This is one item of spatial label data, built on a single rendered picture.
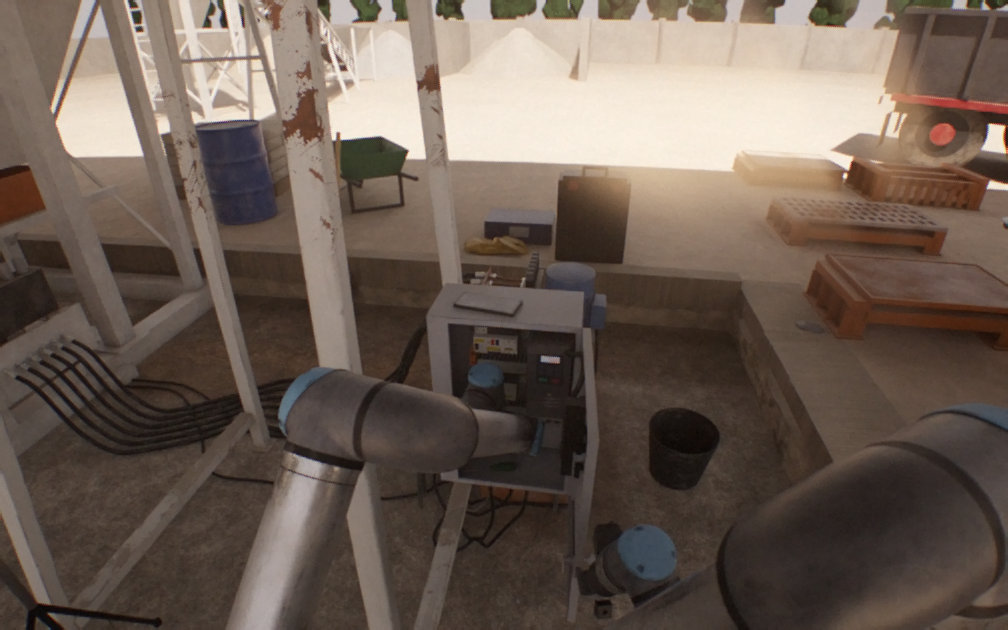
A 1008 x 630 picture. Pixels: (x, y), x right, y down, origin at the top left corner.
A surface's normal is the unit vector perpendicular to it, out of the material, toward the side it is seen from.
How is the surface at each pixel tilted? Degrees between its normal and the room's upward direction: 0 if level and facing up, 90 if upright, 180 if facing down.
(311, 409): 46
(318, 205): 81
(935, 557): 51
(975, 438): 5
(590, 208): 90
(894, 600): 64
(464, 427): 60
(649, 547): 20
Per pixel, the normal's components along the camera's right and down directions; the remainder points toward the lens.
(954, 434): -0.11, -0.96
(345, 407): -0.22, -0.40
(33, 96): 0.99, 0.07
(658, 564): 0.12, -0.68
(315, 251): -0.15, 0.33
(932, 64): -0.67, 0.36
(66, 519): 0.00, -0.87
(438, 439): 0.58, 0.07
